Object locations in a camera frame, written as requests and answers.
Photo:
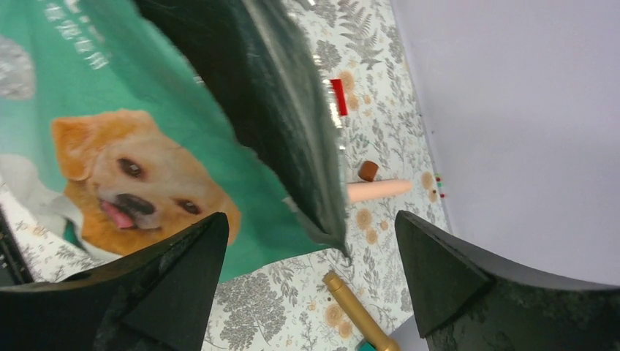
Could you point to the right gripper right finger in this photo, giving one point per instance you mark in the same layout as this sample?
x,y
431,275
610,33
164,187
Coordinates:
x,y
468,298

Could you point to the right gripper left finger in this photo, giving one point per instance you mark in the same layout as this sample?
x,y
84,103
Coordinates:
x,y
158,298

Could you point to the green pet food bag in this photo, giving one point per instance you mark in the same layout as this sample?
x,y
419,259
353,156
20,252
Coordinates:
x,y
124,122

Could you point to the gold toy microphone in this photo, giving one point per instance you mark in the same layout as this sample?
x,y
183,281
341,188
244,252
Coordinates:
x,y
360,317

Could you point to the teal toy block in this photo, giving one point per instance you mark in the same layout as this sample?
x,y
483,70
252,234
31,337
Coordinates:
x,y
365,346

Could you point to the floral table mat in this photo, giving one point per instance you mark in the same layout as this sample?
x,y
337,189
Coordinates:
x,y
285,305

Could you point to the brown cube block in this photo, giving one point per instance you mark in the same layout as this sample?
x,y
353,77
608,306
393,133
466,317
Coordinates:
x,y
368,171

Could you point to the red window brick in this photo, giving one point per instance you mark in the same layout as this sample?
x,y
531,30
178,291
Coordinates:
x,y
338,90

